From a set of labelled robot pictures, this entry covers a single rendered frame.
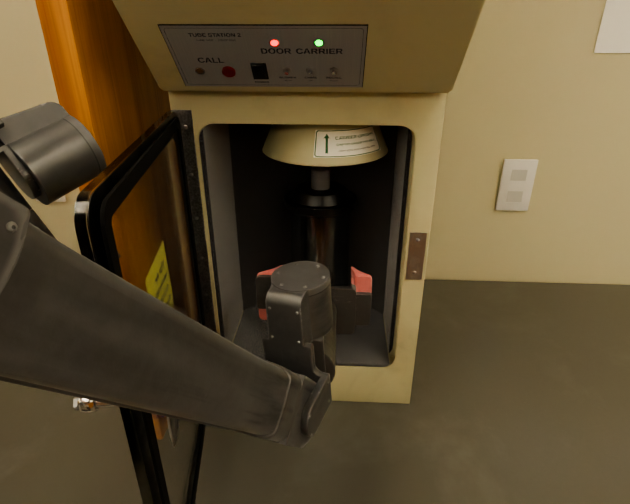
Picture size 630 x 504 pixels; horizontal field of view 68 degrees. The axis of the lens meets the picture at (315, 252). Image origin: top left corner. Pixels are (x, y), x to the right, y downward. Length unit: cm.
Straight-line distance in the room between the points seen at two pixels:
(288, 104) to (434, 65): 17
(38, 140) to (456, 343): 74
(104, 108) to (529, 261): 95
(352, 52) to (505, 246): 76
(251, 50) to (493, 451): 60
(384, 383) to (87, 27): 60
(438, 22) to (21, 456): 75
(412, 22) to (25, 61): 88
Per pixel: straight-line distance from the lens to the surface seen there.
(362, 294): 58
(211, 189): 63
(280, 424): 39
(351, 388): 76
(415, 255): 64
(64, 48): 54
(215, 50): 51
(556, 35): 107
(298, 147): 61
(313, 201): 67
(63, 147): 45
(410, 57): 50
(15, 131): 46
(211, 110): 59
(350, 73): 52
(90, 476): 75
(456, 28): 48
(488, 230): 113
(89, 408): 44
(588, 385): 93
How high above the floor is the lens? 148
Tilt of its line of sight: 27 degrees down
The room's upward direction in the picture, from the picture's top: straight up
